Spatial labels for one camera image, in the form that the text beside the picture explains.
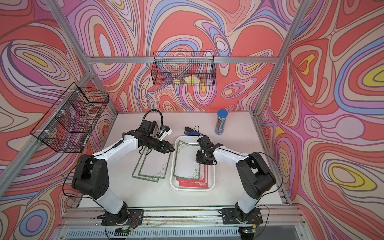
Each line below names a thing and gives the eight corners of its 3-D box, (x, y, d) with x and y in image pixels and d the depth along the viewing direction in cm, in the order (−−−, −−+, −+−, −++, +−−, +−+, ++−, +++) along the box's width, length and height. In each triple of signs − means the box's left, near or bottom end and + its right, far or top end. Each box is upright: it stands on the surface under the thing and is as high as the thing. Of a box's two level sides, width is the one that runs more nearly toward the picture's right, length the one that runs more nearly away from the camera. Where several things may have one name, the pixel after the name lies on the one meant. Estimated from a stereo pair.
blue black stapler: (183, 133, 108) (183, 129, 105) (186, 130, 111) (186, 126, 107) (195, 139, 105) (195, 135, 102) (198, 135, 107) (198, 131, 104)
